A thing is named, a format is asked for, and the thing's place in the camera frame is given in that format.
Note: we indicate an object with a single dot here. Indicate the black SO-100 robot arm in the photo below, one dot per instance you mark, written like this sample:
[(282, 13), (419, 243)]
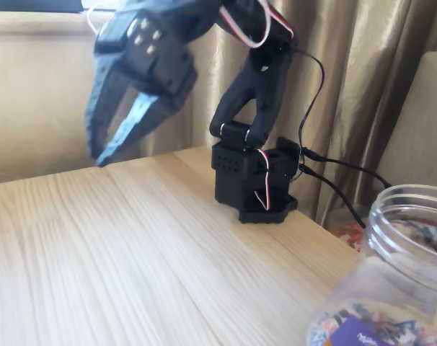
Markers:
[(261, 90)]

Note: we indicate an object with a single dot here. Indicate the patterned red rug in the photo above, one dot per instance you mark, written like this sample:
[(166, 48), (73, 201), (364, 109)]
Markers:
[(348, 234)]

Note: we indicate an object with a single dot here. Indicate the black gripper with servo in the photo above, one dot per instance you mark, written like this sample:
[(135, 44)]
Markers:
[(151, 68)]

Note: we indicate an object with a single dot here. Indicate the beige upholstered chair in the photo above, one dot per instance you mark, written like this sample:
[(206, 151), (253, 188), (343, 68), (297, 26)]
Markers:
[(431, 108)]

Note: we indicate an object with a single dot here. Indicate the black flat object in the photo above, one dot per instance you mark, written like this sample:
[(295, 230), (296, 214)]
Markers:
[(31, 4)]

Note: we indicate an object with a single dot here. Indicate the beige window sill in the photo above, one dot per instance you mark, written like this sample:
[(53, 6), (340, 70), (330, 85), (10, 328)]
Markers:
[(31, 22)]

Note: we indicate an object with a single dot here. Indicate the clear plastic candy jar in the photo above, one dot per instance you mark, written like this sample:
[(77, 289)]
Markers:
[(384, 288)]

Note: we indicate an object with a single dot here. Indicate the beige satin curtain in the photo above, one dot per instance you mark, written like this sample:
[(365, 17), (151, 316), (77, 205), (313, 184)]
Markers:
[(348, 72)]

